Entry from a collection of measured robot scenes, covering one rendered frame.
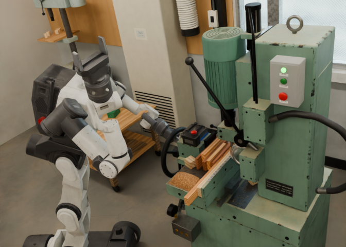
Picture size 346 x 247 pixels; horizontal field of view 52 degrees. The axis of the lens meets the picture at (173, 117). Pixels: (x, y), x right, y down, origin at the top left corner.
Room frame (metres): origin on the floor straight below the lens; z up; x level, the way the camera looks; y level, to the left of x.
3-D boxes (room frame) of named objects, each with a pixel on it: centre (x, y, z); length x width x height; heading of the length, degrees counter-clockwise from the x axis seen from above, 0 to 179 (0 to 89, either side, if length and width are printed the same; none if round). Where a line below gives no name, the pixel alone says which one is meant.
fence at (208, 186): (1.36, -0.27, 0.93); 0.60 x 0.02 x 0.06; 139
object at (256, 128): (1.14, -0.32, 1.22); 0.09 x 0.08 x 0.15; 49
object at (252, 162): (1.16, -0.29, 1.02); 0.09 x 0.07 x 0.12; 139
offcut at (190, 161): (1.37, -0.05, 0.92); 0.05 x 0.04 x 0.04; 31
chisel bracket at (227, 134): (1.38, -0.27, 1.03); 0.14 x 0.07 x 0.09; 49
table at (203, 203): (1.45, -0.16, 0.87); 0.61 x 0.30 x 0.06; 139
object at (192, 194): (1.31, -0.17, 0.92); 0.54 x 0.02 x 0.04; 139
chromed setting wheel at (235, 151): (1.22, -0.27, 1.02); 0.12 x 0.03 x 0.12; 49
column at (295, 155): (1.21, -0.47, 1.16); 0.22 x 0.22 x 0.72; 49
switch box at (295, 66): (1.08, -0.40, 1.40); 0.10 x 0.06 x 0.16; 49
